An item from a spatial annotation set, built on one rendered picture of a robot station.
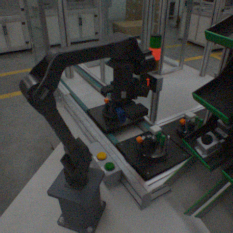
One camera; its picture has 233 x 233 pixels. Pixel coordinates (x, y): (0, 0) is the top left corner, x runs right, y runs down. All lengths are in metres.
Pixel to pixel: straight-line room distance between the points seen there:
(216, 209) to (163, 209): 0.24
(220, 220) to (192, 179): 0.15
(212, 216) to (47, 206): 0.62
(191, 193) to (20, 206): 0.67
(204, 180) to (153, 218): 0.26
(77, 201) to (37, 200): 0.32
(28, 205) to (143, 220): 0.46
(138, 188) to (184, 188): 0.17
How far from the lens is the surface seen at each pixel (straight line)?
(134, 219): 0.89
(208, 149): 0.61
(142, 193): 0.83
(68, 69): 1.77
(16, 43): 5.99
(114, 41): 0.54
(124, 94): 0.61
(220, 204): 0.77
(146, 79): 1.03
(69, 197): 0.71
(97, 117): 1.17
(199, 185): 0.78
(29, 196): 1.01
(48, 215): 0.93
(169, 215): 0.92
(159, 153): 0.94
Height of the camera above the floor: 1.63
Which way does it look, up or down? 34 degrees down
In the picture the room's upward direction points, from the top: straight up
